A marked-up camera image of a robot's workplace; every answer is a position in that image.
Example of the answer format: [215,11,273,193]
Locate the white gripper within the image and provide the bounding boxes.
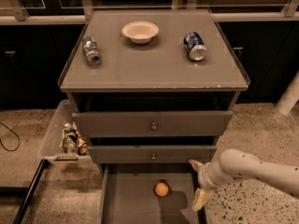
[189,160,219,212]

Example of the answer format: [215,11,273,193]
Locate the orange fruit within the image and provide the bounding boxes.
[154,182,169,197]

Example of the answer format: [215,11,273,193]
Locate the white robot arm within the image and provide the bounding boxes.
[189,149,299,212]

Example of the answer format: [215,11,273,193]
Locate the grey bottom drawer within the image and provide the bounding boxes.
[99,164,209,224]

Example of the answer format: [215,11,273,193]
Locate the grey drawer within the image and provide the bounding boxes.
[99,164,209,224]
[89,145,216,163]
[72,111,233,137]

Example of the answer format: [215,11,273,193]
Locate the grey top drawer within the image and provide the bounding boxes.
[72,111,233,137]

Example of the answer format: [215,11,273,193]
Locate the grey middle drawer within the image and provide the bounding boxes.
[89,145,216,163]

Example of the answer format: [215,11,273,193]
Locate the grey drawer cabinet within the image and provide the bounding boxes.
[57,8,251,224]

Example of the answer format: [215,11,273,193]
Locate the brown snack bag in bin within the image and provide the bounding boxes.
[76,131,88,155]

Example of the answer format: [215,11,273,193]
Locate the green crushed can in bin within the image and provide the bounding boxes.
[61,123,77,153]

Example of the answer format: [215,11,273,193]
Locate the blue soda can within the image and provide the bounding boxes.
[183,32,207,62]

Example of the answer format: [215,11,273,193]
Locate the clear plastic bin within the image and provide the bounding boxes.
[39,100,91,164]

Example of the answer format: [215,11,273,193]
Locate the white paper bowl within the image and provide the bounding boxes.
[121,21,159,44]

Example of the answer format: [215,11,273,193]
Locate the silver crushed can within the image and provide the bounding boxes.
[81,35,101,66]

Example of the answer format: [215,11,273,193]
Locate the white post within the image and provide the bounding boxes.
[276,71,299,116]

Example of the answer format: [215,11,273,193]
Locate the black floor rail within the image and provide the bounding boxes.
[0,160,50,224]

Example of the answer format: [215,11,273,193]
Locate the black floor cable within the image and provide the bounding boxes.
[0,121,21,152]

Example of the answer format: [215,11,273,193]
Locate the metal railing frame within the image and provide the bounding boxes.
[0,0,299,24]

